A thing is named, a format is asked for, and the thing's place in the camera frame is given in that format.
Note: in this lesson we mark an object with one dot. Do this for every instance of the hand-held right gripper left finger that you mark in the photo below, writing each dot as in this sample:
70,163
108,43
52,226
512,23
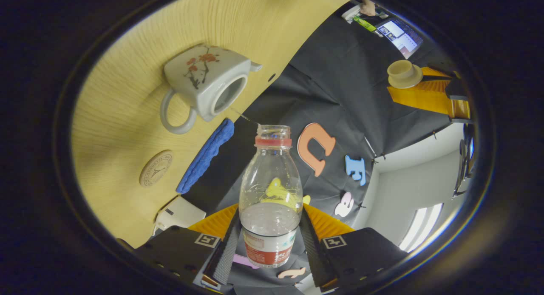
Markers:
227,252

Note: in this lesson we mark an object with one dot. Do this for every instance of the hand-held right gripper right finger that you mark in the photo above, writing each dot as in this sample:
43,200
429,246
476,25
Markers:
312,252

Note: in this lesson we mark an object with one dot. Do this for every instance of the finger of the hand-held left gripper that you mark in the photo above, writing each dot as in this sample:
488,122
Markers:
429,97
457,89

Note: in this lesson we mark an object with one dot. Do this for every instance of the clear plastic water bottle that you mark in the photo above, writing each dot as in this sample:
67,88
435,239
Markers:
270,227

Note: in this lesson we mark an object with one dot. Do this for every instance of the round brown coaster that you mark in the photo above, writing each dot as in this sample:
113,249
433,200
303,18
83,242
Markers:
156,168

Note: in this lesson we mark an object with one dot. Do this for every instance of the white floral teacup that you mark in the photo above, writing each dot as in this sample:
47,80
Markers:
191,74

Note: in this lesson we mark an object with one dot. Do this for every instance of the green drink bottle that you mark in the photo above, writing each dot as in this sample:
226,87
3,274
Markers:
364,24

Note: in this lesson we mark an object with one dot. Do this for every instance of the white toaster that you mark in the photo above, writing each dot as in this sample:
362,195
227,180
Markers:
182,214

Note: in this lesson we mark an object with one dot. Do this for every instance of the computer monitor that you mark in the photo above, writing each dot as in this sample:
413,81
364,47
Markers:
401,35

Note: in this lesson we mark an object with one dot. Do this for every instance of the ceiling light panel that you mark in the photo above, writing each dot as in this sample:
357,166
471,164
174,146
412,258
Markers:
418,229

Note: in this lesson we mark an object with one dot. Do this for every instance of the blue towel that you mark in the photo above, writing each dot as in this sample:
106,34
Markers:
206,157

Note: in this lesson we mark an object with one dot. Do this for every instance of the black backdrop cloth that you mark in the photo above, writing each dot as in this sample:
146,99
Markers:
331,86

